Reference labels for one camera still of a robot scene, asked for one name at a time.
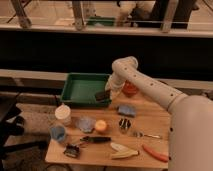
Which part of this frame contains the orange ball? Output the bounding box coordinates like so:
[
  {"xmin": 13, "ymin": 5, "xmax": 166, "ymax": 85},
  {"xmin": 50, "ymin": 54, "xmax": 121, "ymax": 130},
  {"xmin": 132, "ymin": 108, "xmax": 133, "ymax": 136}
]
[{"xmin": 95, "ymin": 120, "xmax": 107, "ymax": 133}]

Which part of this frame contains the red bowl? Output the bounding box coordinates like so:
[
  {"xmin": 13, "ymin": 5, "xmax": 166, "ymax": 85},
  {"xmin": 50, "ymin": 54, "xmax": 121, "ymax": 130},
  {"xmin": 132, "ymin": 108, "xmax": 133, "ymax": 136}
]
[{"xmin": 122, "ymin": 81, "xmax": 138, "ymax": 97}]

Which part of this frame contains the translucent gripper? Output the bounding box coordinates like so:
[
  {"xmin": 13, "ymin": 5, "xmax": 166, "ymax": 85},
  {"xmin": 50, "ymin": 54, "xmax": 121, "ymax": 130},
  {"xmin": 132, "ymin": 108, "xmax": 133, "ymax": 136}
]
[{"xmin": 105, "ymin": 85, "xmax": 121, "ymax": 100}]

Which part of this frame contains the black handled tool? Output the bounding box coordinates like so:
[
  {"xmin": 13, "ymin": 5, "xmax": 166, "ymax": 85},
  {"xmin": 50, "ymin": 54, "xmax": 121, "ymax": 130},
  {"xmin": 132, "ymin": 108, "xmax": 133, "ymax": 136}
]
[{"xmin": 80, "ymin": 136, "xmax": 111, "ymax": 143}]

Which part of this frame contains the metal spoon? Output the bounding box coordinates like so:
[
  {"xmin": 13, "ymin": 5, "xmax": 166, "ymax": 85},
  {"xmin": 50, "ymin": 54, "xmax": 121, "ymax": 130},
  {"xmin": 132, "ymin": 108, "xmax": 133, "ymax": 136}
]
[{"xmin": 133, "ymin": 132, "xmax": 162, "ymax": 139}]

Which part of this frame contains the orange carrot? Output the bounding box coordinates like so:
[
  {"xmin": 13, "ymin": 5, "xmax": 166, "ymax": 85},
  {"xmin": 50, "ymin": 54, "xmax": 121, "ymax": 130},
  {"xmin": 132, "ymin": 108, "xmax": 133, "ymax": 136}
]
[{"xmin": 142, "ymin": 144, "xmax": 169, "ymax": 163}]

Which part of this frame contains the small metal cup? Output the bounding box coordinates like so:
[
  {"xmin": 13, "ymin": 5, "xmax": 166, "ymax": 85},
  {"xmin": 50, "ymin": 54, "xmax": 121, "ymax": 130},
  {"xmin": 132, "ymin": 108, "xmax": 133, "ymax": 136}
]
[{"xmin": 119, "ymin": 118, "xmax": 131, "ymax": 134}]

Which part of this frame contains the black eraser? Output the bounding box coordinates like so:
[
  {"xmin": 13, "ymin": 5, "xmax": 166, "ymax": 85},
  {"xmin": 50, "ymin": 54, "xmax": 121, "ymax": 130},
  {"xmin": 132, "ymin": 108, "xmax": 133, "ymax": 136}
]
[{"xmin": 95, "ymin": 90, "xmax": 110, "ymax": 101}]

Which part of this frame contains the white lidded cup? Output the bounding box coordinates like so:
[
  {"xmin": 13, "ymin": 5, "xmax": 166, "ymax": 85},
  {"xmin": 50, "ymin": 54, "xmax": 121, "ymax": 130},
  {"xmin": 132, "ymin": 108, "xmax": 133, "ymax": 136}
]
[{"xmin": 55, "ymin": 104, "xmax": 71, "ymax": 126}]

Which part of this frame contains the black binder clip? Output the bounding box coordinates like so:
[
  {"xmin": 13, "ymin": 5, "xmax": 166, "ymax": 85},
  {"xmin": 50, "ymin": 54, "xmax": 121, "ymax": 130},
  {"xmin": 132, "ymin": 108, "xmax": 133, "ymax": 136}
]
[{"xmin": 64, "ymin": 144, "xmax": 80, "ymax": 158}]

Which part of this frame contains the green plastic tray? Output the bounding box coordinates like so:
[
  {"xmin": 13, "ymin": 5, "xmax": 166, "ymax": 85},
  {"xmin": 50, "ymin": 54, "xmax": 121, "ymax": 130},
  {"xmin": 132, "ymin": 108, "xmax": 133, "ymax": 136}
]
[{"xmin": 60, "ymin": 73, "xmax": 111, "ymax": 108}]

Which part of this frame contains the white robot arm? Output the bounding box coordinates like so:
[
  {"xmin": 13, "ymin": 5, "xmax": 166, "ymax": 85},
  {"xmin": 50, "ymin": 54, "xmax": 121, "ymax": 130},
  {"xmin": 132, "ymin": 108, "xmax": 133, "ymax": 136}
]
[{"xmin": 107, "ymin": 56, "xmax": 213, "ymax": 171}]

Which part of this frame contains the black office chair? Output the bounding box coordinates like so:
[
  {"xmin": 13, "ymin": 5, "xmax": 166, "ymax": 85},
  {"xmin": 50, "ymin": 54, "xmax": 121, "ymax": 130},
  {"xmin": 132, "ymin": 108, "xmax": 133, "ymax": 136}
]
[{"xmin": 0, "ymin": 92, "xmax": 47, "ymax": 171}]

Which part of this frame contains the blue sponge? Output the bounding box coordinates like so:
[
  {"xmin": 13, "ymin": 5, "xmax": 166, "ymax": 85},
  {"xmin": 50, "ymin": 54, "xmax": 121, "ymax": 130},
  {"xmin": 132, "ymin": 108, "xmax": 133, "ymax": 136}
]
[{"xmin": 117, "ymin": 105, "xmax": 136, "ymax": 117}]

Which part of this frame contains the blue cup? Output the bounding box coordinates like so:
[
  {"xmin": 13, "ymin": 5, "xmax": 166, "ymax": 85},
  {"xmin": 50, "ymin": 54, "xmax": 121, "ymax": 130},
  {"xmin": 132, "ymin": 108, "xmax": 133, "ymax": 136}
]
[{"xmin": 50, "ymin": 125, "xmax": 66, "ymax": 143}]

